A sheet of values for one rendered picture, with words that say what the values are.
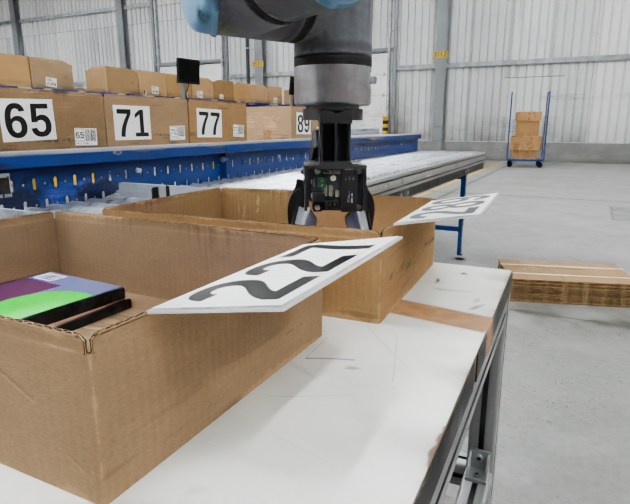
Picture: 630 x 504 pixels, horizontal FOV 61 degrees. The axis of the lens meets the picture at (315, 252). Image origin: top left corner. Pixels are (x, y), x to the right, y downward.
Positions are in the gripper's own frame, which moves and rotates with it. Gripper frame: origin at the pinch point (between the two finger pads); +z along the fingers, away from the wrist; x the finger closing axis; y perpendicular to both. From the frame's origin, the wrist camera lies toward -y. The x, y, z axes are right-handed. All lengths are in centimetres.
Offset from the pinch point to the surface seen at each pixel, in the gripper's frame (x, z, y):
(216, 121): -35, -20, -154
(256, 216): -11.2, -2.9, -24.0
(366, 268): 2.8, -3.6, 13.7
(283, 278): -5.4, -8.8, 35.3
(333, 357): -1.2, 2.4, 22.5
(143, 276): -22.5, -0.8, 6.0
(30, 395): -19.7, -3.2, 39.2
